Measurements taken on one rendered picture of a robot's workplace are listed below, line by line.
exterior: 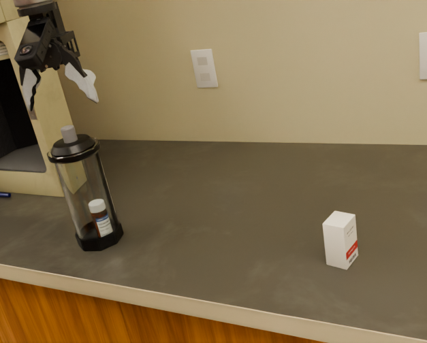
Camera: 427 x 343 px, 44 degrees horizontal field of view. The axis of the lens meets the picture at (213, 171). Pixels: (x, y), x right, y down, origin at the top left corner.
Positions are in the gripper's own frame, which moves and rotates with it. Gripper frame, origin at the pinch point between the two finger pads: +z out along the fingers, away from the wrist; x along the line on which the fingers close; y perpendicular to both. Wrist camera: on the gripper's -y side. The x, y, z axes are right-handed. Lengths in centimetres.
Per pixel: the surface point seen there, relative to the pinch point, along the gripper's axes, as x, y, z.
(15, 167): 36, 28, 23
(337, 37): -55, 46, 3
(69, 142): -0.3, -1.7, 6.6
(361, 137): -59, 45, 31
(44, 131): 20.1, 22.8, 11.7
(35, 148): 37, 42, 23
